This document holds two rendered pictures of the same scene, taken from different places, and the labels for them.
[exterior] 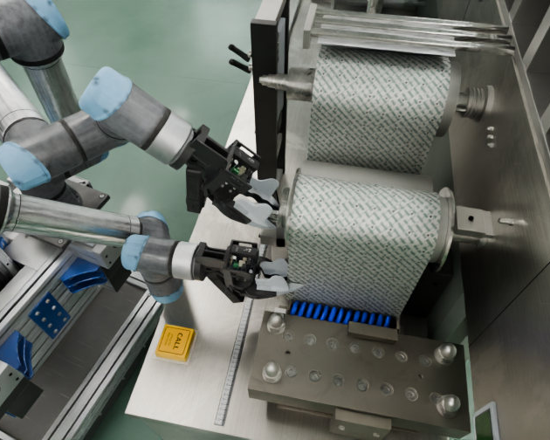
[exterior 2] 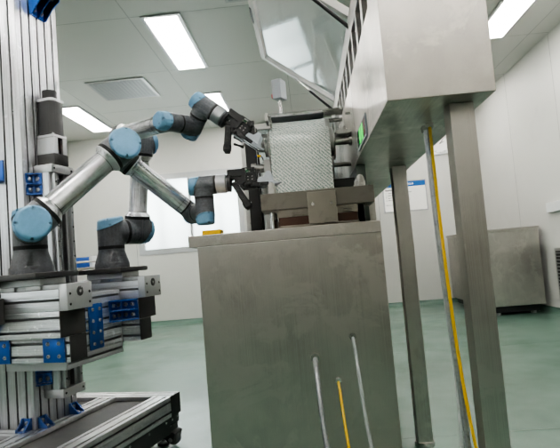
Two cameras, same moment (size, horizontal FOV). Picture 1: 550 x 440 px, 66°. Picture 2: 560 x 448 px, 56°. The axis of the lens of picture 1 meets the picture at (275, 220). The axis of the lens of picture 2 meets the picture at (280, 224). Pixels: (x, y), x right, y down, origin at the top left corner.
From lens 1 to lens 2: 1.95 m
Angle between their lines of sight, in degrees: 57
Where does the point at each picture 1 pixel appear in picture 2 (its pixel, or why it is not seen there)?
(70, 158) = (180, 120)
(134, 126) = (209, 102)
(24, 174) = (166, 116)
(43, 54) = (147, 150)
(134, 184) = not seen: hidden behind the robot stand
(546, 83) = not seen: hidden behind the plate
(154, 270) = (205, 181)
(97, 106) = (197, 96)
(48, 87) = not seen: hidden behind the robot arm
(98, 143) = (190, 121)
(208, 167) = (234, 122)
